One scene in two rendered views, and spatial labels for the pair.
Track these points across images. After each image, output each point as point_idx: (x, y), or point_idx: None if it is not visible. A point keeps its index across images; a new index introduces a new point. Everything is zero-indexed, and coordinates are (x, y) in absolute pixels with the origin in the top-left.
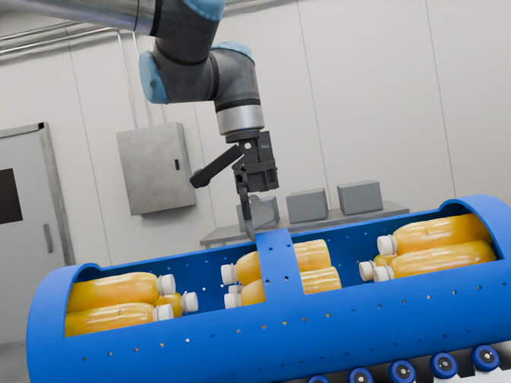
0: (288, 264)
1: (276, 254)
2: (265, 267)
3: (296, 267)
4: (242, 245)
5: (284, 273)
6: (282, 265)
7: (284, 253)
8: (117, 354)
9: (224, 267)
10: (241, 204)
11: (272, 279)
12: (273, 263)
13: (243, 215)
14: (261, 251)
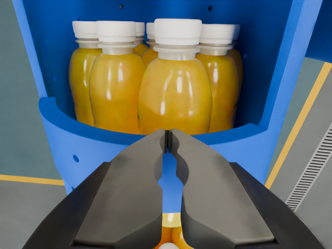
0: (57, 163)
1: (65, 159)
2: (47, 126)
3: (57, 167)
4: (271, 90)
5: (50, 147)
6: (54, 153)
7: (68, 171)
8: None
9: (166, 29)
10: (44, 221)
11: (43, 125)
12: (53, 144)
13: (91, 176)
14: (69, 140)
